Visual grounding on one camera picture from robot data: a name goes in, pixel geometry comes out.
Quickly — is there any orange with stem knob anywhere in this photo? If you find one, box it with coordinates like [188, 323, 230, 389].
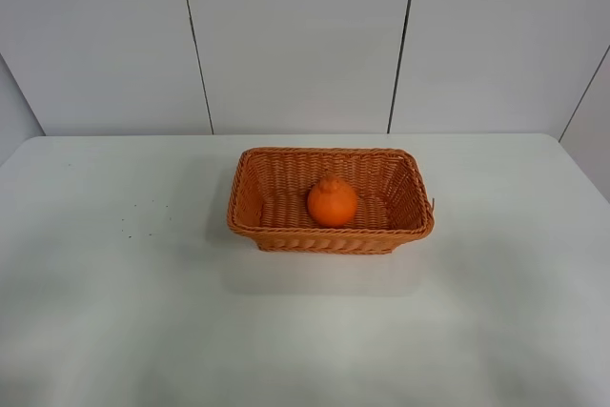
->
[307, 173, 358, 228]

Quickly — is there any orange wicker basket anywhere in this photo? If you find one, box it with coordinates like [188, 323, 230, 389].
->
[227, 148, 435, 254]

